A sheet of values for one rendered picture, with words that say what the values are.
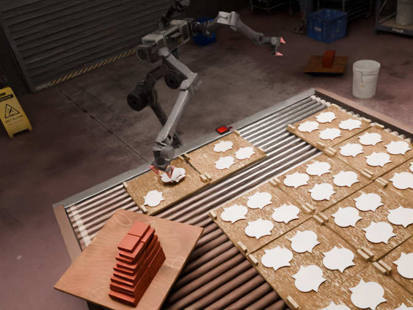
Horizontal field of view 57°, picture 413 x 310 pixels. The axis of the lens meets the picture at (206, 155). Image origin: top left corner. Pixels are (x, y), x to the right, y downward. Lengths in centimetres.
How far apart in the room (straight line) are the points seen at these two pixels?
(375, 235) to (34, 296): 250
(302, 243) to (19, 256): 259
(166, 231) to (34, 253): 201
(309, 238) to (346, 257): 18
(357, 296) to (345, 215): 44
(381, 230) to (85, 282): 134
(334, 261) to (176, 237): 71
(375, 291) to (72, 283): 126
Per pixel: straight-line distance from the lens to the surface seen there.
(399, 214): 205
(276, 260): 180
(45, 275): 347
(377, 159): 236
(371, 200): 210
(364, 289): 174
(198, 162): 241
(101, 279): 180
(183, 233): 184
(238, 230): 194
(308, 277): 175
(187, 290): 179
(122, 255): 157
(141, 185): 235
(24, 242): 386
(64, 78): 690
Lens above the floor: 236
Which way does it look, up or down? 35 degrees down
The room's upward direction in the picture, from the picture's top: 11 degrees counter-clockwise
